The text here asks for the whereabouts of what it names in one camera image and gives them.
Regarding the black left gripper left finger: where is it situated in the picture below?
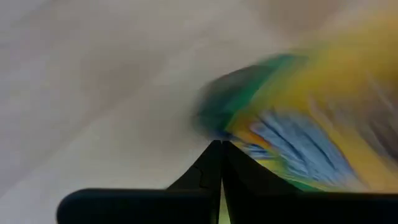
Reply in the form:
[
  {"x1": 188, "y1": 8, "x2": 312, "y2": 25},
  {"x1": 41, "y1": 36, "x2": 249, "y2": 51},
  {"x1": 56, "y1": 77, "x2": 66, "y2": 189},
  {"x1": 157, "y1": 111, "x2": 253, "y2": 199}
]
[{"x1": 56, "y1": 139, "x2": 223, "y2": 224}]

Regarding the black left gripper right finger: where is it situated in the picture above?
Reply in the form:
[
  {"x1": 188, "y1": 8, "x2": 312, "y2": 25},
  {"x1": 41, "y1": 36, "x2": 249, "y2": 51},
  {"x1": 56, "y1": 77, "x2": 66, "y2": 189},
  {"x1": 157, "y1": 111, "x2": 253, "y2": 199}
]
[{"x1": 221, "y1": 140, "x2": 398, "y2": 224}]

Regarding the crayon box with blue print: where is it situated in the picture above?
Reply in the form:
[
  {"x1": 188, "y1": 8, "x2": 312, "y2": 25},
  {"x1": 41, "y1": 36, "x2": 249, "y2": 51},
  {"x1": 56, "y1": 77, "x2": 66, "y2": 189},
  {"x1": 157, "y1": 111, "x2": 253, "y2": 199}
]
[{"x1": 192, "y1": 9, "x2": 398, "y2": 192}]

